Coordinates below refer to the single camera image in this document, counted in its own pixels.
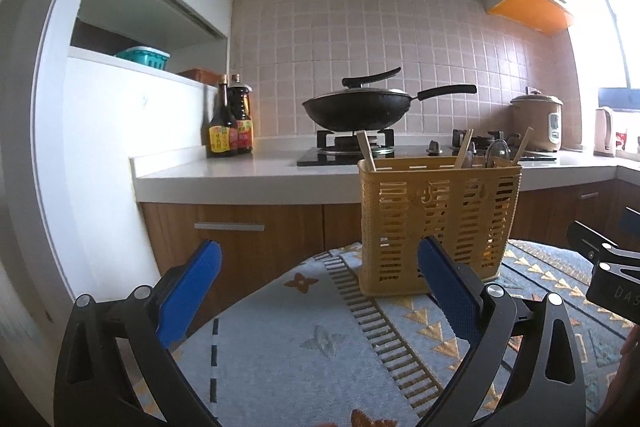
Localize orange wall cabinet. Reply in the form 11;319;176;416
487;0;576;36

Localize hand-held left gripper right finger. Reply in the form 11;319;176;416
415;236;586;427

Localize wok lid with black handle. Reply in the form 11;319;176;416
320;67;408;96

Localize yellow plastic utensil basket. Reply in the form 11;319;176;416
357;155;523;298

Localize kitchen window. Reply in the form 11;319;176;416
562;0;640;90

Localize brown box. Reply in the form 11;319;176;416
176;68;224;82

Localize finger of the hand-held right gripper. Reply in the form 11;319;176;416
566;221;640;275
619;206;640;234

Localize blue patterned woven mat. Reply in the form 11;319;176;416
132;239;640;427

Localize wooden kitchen cabinets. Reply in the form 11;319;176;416
137;179;640;303

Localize beige rice cooker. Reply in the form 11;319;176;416
510;91;565;152

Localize teal plastic basket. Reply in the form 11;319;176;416
116;46;171;71

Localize white kitchen counter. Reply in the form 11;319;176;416
131;134;640;202

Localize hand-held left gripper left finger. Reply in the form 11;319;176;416
54;239;222;427

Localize black wok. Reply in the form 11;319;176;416
302;84;478;132

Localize large clear grey spoon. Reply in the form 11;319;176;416
484;139;512;168

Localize pale electric kettle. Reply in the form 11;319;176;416
594;106;618;158

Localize black glass gas stove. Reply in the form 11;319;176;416
296;129;558;168

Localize dark soy sauce bottle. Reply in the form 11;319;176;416
207;76;238;158
229;74;254;154

